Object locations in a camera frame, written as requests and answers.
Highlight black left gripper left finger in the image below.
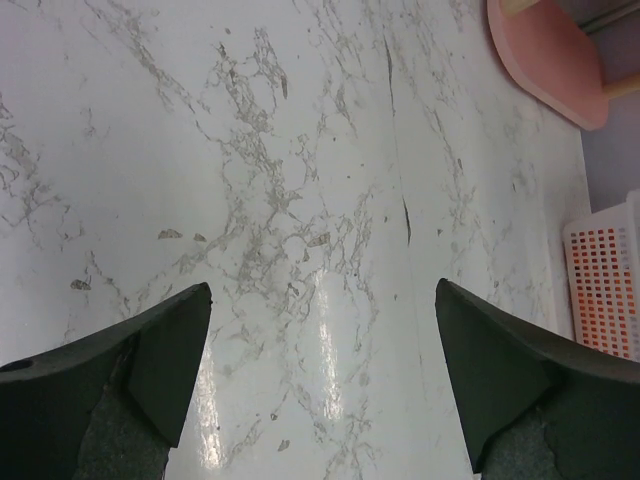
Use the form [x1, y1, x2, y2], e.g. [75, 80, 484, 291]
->
[1, 283, 211, 479]

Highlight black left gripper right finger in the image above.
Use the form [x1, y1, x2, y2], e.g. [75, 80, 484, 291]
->
[435, 279, 639, 479]

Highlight white plastic basket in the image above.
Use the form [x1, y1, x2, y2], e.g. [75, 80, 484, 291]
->
[563, 190, 639, 362]

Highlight pink wooden shelf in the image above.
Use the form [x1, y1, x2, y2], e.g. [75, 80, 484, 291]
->
[486, 1, 639, 131]

